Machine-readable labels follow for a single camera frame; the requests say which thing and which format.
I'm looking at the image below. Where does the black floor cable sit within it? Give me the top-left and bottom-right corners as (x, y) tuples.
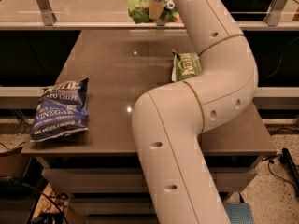
(261, 154), (299, 195)

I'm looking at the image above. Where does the light green rice chip bag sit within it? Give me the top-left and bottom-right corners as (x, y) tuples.
(128, 0), (182, 24)

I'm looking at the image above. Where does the right metal railing post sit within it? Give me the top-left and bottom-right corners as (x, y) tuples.
(264, 0), (288, 26)

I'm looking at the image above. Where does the left metal railing post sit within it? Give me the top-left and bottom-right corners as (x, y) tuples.
(36, 0), (57, 26)

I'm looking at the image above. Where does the blue perforated box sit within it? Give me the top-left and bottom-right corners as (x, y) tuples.
(226, 203), (254, 224)

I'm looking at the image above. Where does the blue kettle chip bag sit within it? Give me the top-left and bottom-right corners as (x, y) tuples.
(30, 78), (89, 142)

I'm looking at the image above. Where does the dark green chip bag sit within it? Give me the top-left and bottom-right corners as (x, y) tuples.
(171, 50), (202, 82)

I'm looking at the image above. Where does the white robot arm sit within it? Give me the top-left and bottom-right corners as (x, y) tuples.
(132, 0), (258, 224)

